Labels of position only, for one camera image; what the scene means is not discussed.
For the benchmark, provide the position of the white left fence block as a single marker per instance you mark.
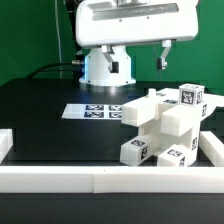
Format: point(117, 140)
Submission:
point(6, 142)

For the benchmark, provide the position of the white right fence rail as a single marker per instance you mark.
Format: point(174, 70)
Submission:
point(212, 147)

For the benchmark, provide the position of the white front fence rail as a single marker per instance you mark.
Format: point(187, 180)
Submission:
point(62, 179)

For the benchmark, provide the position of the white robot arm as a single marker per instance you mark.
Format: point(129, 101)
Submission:
point(96, 72)

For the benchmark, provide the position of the white tag plate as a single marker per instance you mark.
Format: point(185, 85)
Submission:
point(92, 111)

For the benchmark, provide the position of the white chair seat part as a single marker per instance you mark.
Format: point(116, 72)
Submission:
point(188, 139)

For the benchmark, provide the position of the white tagged cube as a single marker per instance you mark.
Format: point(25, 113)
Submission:
point(191, 94)

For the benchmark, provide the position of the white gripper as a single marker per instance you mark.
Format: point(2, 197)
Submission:
point(111, 22)

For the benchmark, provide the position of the white fence rail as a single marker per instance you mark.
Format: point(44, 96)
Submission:
point(212, 147)
point(62, 179)

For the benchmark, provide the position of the white chair back frame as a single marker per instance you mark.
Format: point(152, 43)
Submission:
point(163, 106)

